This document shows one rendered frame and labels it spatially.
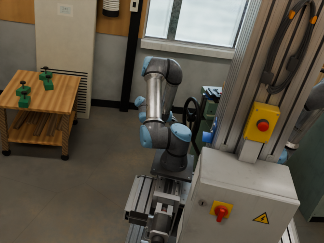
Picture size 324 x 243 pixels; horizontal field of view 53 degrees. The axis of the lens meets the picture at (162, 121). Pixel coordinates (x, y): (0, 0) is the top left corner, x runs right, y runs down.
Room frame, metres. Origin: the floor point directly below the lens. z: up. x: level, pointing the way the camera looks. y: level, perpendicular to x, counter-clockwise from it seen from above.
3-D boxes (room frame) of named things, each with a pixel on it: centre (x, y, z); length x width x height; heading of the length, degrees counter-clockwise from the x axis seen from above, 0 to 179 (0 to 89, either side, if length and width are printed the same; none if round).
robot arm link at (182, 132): (1.41, -0.10, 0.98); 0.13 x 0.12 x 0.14; 103
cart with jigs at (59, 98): (2.39, 1.06, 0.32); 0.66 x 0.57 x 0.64; 11
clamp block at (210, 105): (2.02, -0.32, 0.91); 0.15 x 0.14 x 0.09; 20
